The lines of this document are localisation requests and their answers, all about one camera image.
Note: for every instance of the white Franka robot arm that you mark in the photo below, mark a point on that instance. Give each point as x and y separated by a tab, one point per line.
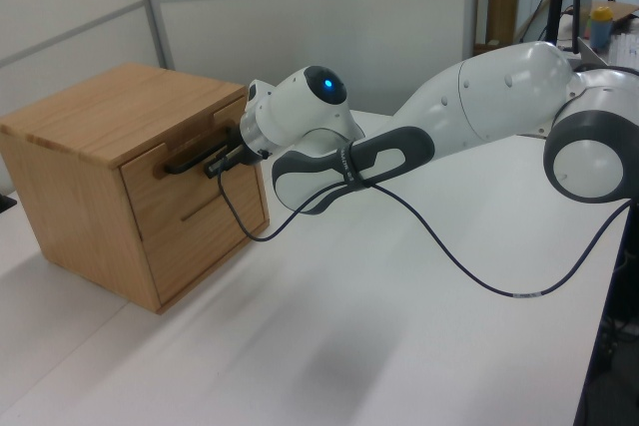
474	97

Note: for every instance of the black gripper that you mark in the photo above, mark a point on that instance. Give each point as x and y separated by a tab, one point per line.
245	154

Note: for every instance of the white printed box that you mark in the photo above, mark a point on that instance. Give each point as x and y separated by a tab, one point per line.
626	49

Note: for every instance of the brown cardboard box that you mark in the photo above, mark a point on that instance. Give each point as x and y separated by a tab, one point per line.
624	13

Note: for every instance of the black flat object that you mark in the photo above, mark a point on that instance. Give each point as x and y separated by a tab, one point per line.
6	201

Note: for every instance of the wooden cabinet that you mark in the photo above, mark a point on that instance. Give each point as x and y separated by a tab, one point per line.
65	196

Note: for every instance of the wooden drawer with slot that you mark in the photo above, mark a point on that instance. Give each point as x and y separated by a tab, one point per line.
209	251

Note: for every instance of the blue bottle with yellow cap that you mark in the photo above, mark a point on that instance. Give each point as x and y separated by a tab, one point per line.
601	29

